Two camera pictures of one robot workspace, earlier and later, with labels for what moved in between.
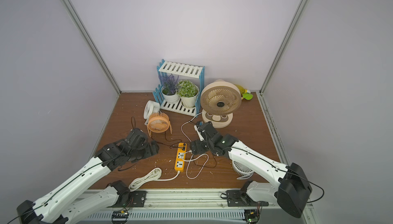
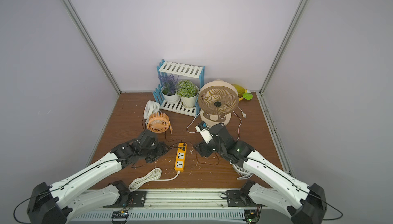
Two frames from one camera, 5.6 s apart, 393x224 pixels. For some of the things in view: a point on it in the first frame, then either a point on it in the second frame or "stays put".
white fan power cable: x=188 y=122 → x=243 y=113
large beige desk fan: x=219 y=100 stays put
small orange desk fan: x=158 y=122 stays put
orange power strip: x=181 y=153 stays put
